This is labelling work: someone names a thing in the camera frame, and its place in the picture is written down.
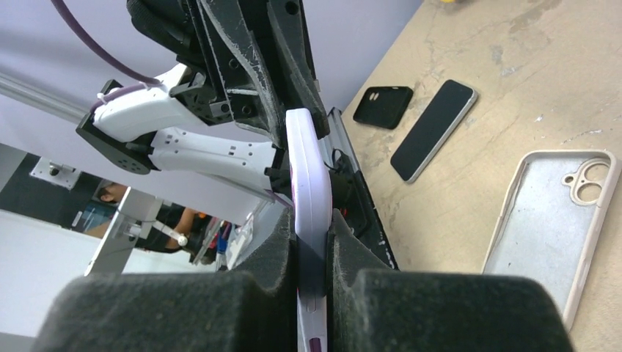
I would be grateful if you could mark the aluminium rail frame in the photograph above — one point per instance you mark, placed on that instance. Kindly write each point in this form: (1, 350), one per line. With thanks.
(40, 99)

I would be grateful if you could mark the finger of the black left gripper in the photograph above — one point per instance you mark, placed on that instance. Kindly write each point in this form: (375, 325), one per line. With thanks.
(247, 86)
(289, 28)

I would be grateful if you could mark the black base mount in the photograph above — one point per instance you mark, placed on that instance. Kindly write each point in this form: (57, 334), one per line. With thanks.
(351, 193)

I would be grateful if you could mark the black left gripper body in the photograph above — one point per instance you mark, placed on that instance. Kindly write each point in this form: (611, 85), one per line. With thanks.
(178, 27)

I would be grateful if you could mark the silver-edged phone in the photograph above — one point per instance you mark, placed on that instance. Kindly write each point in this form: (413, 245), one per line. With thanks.
(437, 122)

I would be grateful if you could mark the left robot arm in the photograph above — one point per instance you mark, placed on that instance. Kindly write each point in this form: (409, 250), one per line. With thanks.
(142, 129)

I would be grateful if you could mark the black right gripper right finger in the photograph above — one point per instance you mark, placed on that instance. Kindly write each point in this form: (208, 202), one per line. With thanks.
(376, 308)

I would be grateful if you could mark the beige phone case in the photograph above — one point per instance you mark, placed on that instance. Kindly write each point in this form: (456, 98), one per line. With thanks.
(551, 220)

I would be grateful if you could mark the black phone case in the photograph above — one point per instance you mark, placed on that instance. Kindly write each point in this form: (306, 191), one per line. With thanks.
(383, 107)

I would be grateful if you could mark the person in background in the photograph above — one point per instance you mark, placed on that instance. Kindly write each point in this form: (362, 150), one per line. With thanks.
(186, 221)

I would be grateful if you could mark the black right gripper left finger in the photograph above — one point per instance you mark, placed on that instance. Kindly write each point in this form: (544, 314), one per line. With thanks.
(249, 308)

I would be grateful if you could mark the lilac phone case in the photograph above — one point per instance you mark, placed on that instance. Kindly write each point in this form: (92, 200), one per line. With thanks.
(312, 204)

